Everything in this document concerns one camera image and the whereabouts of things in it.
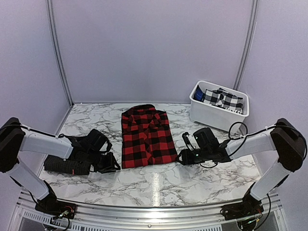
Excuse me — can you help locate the aluminium front frame rail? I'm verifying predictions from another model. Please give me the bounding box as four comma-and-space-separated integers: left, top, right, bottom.
8, 191, 289, 231

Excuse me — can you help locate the left wall corner profile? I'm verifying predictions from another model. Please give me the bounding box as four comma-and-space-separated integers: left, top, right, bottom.
46, 0, 74, 107

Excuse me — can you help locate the right wall corner profile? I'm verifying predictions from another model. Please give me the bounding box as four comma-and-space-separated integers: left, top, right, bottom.
233, 0, 259, 90

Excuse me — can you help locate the white plastic bin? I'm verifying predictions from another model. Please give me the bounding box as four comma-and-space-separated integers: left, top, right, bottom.
189, 80, 250, 133

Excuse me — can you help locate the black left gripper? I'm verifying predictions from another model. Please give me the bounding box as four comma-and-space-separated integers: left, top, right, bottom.
86, 148, 121, 174

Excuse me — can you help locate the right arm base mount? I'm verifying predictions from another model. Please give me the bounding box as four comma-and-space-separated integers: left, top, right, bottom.
220, 202, 264, 231

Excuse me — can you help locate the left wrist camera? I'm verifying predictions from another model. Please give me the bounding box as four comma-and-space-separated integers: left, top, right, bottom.
85, 129, 112, 154

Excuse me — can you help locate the red black plaid shirt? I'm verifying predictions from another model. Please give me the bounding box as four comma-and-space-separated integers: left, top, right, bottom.
121, 104, 178, 169

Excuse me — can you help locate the black pinstripe folded shirt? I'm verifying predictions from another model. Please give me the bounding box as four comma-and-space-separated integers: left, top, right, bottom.
43, 134, 97, 176

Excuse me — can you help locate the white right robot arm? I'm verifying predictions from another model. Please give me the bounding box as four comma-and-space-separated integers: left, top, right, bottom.
176, 118, 308, 216

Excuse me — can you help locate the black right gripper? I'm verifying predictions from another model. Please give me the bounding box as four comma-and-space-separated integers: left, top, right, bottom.
176, 147, 211, 166

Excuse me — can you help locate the wall corner profile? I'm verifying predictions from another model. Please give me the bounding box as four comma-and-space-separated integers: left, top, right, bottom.
46, 0, 74, 107
233, 0, 259, 90

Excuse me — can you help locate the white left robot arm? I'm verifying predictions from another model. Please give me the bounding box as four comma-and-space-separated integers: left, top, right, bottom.
0, 117, 120, 214

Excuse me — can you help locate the blue folded garment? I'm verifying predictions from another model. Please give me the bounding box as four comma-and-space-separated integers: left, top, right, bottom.
193, 86, 205, 102

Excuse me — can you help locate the black white plaid shirt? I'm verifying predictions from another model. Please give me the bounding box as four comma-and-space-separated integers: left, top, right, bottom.
203, 88, 244, 115

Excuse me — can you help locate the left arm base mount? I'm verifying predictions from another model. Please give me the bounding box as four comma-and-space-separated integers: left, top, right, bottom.
35, 199, 77, 230

